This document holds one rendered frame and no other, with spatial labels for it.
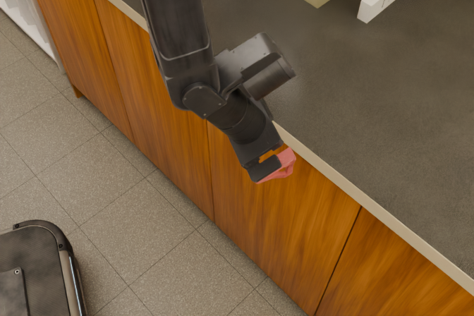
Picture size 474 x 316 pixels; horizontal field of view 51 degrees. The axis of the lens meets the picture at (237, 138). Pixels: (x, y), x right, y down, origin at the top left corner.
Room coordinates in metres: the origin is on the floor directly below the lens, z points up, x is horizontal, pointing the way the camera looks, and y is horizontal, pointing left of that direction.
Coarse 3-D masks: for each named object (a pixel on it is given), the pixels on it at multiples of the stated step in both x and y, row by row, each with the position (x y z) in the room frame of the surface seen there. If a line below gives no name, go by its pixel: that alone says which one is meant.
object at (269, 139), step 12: (252, 108) 0.41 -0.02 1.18; (264, 108) 0.44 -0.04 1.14; (252, 120) 0.40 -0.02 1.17; (264, 120) 0.41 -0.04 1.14; (228, 132) 0.38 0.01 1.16; (240, 132) 0.39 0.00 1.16; (252, 132) 0.39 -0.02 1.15; (264, 132) 0.40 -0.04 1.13; (276, 132) 0.40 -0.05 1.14; (240, 144) 0.39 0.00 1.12; (252, 144) 0.39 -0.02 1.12; (264, 144) 0.38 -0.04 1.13; (276, 144) 0.38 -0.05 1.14; (240, 156) 0.38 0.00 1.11; (252, 156) 0.37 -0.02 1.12
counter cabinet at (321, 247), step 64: (64, 0) 1.24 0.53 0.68; (64, 64) 1.41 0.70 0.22; (128, 64) 1.01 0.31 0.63; (128, 128) 1.11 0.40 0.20; (192, 128) 0.81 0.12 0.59; (192, 192) 0.85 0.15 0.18; (256, 192) 0.63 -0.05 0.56; (320, 192) 0.51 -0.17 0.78; (256, 256) 0.62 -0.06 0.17; (320, 256) 0.47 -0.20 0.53; (384, 256) 0.38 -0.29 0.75
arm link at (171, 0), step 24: (144, 0) 0.37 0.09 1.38; (168, 0) 0.36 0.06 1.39; (192, 0) 0.37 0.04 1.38; (168, 24) 0.36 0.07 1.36; (192, 24) 0.37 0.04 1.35; (168, 48) 0.36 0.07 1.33; (192, 48) 0.36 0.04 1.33; (168, 72) 0.35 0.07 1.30; (192, 72) 0.36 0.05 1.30; (216, 72) 0.37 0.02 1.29
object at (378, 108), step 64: (128, 0) 0.92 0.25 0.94; (256, 0) 0.92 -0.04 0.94; (448, 0) 0.92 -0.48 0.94; (320, 64) 0.72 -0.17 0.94; (384, 64) 0.72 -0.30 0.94; (448, 64) 0.72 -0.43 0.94; (320, 128) 0.55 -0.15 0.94; (384, 128) 0.55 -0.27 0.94; (448, 128) 0.55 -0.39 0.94; (384, 192) 0.42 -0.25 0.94; (448, 192) 0.42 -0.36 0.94; (448, 256) 0.30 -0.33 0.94
